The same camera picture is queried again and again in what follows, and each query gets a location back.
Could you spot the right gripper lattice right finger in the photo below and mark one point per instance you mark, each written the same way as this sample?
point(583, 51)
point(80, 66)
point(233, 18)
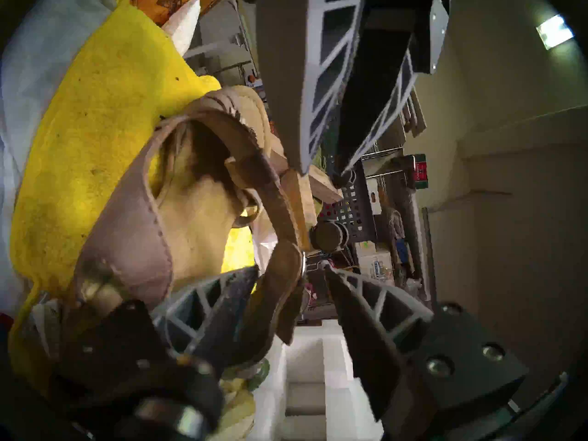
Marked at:
point(436, 366)

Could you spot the right gripper lattice left finger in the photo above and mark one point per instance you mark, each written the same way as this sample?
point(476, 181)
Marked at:
point(138, 353)

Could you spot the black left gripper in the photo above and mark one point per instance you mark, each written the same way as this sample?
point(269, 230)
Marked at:
point(395, 3)

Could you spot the stacked flat boards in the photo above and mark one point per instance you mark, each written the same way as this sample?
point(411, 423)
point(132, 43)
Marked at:
point(413, 114)

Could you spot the tan green-tipped garden glove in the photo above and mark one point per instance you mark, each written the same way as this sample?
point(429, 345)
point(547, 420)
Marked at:
point(239, 408)

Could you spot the small white Gildan box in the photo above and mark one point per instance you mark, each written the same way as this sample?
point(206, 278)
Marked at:
point(376, 268)

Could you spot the white foam packing insert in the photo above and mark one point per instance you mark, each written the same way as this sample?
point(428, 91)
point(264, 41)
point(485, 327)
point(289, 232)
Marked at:
point(312, 375)

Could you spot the red snowman box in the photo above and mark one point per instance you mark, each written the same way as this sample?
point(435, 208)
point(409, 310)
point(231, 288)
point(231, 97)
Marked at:
point(419, 171)

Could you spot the dark plastic mesh basket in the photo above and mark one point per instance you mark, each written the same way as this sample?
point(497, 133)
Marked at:
point(353, 210)

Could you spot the pink white pillow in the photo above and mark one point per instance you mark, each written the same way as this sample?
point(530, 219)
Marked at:
point(183, 26)

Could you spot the wooden cross caster dolly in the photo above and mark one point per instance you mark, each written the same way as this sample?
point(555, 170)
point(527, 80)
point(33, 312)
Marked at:
point(328, 235)

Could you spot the white printed plastic bag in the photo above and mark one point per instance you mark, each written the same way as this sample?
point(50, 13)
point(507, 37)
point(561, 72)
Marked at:
point(264, 242)

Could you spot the red orange patterned bag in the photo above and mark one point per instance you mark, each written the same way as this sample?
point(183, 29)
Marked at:
point(170, 3)

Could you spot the rectangular ceiling light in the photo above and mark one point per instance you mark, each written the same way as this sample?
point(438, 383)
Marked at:
point(555, 31)

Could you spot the yellow towel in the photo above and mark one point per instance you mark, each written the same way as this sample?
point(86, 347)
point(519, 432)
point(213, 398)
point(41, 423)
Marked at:
point(92, 123)

